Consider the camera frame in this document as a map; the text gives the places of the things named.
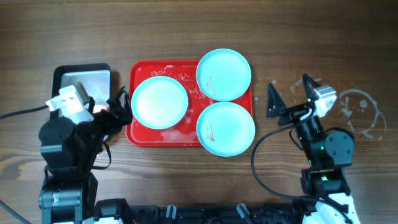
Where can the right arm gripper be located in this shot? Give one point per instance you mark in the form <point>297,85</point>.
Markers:
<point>296,111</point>

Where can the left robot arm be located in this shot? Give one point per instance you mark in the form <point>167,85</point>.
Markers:
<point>70,143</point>

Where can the light blue plate bottom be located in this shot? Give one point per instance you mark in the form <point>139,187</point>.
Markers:
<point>225,129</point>

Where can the light blue plate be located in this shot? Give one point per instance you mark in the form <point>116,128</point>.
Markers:
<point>225,129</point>
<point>159,102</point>
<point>223,74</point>

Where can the light blue plate top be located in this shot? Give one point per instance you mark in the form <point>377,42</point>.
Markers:
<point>223,74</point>

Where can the black soap water tray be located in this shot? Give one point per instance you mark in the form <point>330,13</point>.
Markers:
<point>96,79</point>

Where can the red plastic tray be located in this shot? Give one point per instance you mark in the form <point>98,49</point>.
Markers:
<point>183,134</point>

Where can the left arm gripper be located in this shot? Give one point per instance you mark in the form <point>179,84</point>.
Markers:
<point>111,115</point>

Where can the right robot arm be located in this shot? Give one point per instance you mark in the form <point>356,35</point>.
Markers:
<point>328,151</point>

